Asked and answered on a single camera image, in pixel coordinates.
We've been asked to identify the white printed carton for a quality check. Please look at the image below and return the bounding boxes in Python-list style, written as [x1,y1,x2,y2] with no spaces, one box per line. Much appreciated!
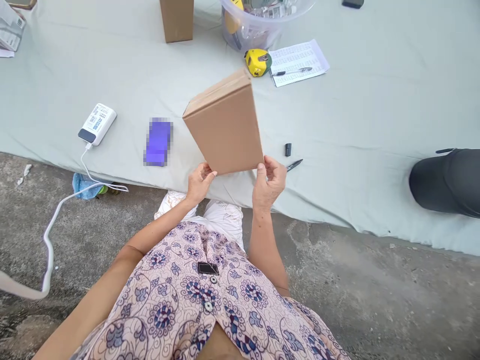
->
[0,0,28,52]

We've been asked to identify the black cap hat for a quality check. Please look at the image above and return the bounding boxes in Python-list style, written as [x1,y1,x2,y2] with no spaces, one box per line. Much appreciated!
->
[408,148,480,220]

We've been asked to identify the yellow tape measure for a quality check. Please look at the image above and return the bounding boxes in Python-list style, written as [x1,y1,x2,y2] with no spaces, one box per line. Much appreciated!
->
[244,48,272,78]

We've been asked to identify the person's left hand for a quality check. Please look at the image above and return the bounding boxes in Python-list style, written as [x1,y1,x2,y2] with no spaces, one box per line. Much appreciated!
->
[185,161,218,205]

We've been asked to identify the pale green cloth sheet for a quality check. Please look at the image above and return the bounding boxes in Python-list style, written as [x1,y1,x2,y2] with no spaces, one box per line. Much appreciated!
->
[0,0,480,257]

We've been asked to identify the white power bank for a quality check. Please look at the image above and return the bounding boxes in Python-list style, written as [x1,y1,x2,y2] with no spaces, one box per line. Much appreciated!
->
[77,103,118,147]

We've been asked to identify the blue patterned cloth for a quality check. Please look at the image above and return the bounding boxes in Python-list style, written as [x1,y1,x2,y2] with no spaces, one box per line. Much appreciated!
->
[71,172,104,202]

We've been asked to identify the clear ballpoint pen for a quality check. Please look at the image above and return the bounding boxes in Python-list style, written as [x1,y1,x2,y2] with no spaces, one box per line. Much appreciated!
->
[271,66,313,77]

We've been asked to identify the smartphone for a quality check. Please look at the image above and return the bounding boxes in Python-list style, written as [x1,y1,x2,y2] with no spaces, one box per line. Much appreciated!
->
[143,116,174,168]

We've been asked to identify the clear plastic bucket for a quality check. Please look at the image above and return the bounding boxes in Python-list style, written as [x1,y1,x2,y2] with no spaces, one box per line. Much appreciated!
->
[219,0,317,53]

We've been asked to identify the person's right hand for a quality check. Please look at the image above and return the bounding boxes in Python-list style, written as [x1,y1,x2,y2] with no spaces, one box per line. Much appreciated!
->
[251,155,289,213]

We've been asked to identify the tall brown cardboard box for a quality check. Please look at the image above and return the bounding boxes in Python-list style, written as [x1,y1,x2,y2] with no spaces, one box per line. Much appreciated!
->
[159,0,195,44]

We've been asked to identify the white charging cable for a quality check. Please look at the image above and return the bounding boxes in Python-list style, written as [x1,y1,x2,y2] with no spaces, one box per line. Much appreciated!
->
[0,141,130,301]

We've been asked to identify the person's legs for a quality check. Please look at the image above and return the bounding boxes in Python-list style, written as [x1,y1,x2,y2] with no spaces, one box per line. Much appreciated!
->
[154,190,247,253]

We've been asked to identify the printed paper sheet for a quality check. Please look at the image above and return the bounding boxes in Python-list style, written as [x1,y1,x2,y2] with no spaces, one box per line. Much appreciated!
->
[267,38,331,88]

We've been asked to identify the person's body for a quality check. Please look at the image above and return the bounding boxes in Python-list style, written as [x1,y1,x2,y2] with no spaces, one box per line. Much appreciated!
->
[76,220,352,360]

